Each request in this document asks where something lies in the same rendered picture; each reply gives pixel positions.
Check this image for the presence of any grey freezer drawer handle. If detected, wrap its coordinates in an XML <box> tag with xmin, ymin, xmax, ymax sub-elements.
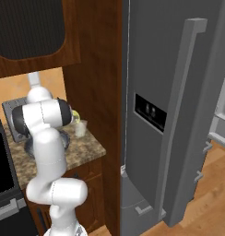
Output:
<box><xmin>134</xmin><ymin>205</ymin><xmax>154</xmax><ymax>216</ymax></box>

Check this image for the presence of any grey freezer drawer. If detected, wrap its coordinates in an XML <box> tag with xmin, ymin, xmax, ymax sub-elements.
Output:
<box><xmin>119</xmin><ymin>165</ymin><xmax>168</xmax><ymax>236</ymax></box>

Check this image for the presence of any white fridge shelf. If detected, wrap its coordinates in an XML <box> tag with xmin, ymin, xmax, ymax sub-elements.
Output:
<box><xmin>207</xmin><ymin>60</ymin><xmax>225</xmax><ymax>152</ymax></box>

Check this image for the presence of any grey fridge door handle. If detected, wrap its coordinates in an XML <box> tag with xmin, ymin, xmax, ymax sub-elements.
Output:
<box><xmin>153</xmin><ymin>18</ymin><xmax>208</xmax><ymax>221</ymax></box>

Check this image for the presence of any clear glass of lemonade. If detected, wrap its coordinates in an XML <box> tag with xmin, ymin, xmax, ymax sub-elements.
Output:
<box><xmin>74</xmin><ymin>119</ymin><xmax>89</xmax><ymax>138</ymax></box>

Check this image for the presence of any grey oven handle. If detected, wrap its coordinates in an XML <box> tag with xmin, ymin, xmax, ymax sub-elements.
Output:
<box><xmin>0</xmin><ymin>196</ymin><xmax>28</xmax><ymax>225</ymax></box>

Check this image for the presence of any yellow lemon piece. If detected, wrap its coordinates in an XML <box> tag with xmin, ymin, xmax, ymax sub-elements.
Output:
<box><xmin>70</xmin><ymin>110</ymin><xmax>82</xmax><ymax>124</ymax></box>

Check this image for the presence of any grey square appliance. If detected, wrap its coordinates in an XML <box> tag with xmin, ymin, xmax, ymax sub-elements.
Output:
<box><xmin>1</xmin><ymin>97</ymin><xmax>30</xmax><ymax>144</ymax></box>

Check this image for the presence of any dark cupboard handle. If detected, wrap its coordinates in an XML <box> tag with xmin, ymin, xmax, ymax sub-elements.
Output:
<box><xmin>36</xmin><ymin>207</ymin><xmax>46</xmax><ymax>230</ymax></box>

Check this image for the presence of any wooden base cupboard door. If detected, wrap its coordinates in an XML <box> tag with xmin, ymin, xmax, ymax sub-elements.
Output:
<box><xmin>24</xmin><ymin>156</ymin><xmax>107</xmax><ymax>236</ymax></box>

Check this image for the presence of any tall wooden side panel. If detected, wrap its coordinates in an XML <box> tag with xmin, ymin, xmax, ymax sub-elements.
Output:
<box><xmin>62</xmin><ymin>0</ymin><xmax>124</xmax><ymax>236</ymax></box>

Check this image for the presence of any dark grey bowl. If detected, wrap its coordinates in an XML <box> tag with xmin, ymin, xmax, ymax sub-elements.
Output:
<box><xmin>23</xmin><ymin>128</ymin><xmax>71</xmax><ymax>159</ymax></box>

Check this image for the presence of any black oven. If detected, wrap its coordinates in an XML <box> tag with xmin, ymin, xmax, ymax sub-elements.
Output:
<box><xmin>0</xmin><ymin>103</ymin><xmax>41</xmax><ymax>236</ymax></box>

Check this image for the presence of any grey fridge door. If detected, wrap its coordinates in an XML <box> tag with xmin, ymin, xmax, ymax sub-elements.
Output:
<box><xmin>120</xmin><ymin>0</ymin><xmax>225</xmax><ymax>229</ymax></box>

